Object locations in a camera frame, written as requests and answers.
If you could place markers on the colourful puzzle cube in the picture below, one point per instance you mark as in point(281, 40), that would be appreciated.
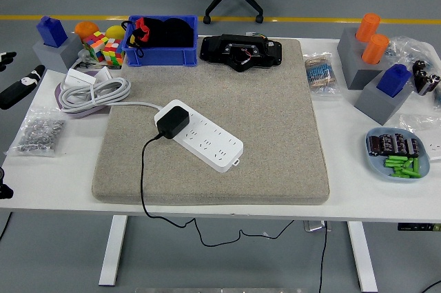
point(112, 53)
point(94, 45)

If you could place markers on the small white wall plug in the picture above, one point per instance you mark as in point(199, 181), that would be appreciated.
point(83, 56)

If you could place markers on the blue plastic block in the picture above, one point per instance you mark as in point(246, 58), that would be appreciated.
point(393, 81)
point(51, 32)

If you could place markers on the orange ball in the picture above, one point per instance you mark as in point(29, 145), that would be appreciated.
point(85, 29)

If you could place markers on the bag of large black capacitors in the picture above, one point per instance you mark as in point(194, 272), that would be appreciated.
point(422, 76)

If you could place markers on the black cloth pouch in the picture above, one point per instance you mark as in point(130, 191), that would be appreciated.
point(175, 32)

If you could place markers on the small white box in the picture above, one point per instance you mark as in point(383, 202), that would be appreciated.
point(79, 77)

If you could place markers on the grey two-hole block holder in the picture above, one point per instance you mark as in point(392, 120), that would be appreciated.
point(348, 58)

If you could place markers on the black table control panel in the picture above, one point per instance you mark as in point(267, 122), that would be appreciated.
point(413, 227)

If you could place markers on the black mechanical device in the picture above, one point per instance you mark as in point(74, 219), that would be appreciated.
point(213, 50)

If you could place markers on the black plug adapter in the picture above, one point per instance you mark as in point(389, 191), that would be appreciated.
point(172, 122)

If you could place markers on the white table leg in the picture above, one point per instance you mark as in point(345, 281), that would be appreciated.
point(363, 262)
point(110, 265)

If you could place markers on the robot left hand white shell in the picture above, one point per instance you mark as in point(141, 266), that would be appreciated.
point(17, 91)

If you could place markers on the light blue plate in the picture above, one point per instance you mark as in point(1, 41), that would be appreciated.
point(375, 165)

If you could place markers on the clear bag of metal nuts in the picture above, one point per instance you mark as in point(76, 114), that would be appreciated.
point(38, 132)

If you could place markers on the grey-brown mat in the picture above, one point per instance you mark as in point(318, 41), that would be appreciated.
point(275, 151)

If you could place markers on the clear bag of hardware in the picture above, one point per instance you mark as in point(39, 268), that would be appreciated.
point(406, 48)

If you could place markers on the clear bag of resistors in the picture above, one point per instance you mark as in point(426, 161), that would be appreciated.
point(320, 76)

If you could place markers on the orange cylinder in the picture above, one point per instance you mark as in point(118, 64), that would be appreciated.
point(375, 48)
point(368, 27)

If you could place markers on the black pouch red trim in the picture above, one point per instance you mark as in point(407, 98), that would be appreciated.
point(141, 32)

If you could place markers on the empty clear plastic bag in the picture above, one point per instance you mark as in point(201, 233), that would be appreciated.
point(420, 122)

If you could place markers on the grey square block holder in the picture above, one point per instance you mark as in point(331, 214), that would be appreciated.
point(375, 103)
point(58, 57)

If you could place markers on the yellow ball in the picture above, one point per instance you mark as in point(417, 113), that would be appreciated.
point(115, 32)

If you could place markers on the blue plastic bin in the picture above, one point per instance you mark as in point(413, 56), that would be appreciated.
point(162, 57)

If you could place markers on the metal bracket under table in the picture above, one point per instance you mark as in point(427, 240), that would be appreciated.
point(315, 225)

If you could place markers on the white power strip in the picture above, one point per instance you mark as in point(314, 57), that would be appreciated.
point(213, 148)

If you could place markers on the green battery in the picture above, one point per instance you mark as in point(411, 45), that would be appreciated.
point(407, 163)
point(415, 165)
point(408, 173)
point(396, 161)
point(395, 158)
point(394, 165)
point(403, 170)
point(399, 176)

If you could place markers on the small white zip bag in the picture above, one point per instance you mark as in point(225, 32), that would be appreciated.
point(435, 150)

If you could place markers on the black cylindrical capacitor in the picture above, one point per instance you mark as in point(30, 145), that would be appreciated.
point(412, 147)
point(386, 143)
point(400, 143)
point(373, 145)

